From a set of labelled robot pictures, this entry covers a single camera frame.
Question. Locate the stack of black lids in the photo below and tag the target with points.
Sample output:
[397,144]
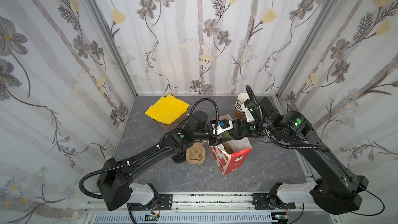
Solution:
[179,158]

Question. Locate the aluminium mounting rail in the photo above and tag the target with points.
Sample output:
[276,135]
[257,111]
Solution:
[213,208]

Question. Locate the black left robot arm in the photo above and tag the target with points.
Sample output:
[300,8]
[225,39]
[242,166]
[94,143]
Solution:
[114,183]

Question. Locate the brown pulp cup carrier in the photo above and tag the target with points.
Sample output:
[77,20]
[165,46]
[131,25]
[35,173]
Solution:
[196,154]

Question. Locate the brown cardboard napkin box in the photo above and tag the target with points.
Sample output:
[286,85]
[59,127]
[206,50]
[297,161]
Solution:
[177,121]

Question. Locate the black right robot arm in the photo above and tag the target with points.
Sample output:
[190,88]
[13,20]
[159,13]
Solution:
[336,191]

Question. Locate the stack of paper cups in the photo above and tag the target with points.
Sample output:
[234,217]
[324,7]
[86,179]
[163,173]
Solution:
[239,105]

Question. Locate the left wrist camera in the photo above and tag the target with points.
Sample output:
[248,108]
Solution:
[221,127]

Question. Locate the red white paper bag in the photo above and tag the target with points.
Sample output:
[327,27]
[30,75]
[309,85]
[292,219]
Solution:
[229,155]

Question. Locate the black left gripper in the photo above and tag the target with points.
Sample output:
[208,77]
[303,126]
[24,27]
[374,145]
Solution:
[210,129]

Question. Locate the yellow napkin stack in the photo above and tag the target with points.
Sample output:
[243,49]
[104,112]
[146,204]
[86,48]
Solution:
[167,109]

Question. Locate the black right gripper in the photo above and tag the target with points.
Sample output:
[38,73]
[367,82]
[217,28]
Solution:
[238,127]

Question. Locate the green paper coffee cup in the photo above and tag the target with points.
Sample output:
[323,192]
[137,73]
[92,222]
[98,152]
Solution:
[226,135]

